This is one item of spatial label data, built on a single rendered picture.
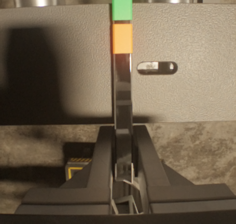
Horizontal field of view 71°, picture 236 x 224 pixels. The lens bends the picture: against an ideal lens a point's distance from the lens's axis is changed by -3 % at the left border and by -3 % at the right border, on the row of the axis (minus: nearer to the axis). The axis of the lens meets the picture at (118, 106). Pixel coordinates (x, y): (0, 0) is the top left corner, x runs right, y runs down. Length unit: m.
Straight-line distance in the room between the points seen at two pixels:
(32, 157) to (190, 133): 1.38
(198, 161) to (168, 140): 0.37
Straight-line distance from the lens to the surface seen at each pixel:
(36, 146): 1.65
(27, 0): 0.44
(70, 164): 1.23
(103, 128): 0.15
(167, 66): 0.44
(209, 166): 1.82
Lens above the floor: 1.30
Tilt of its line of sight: 74 degrees down
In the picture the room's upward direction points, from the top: 179 degrees clockwise
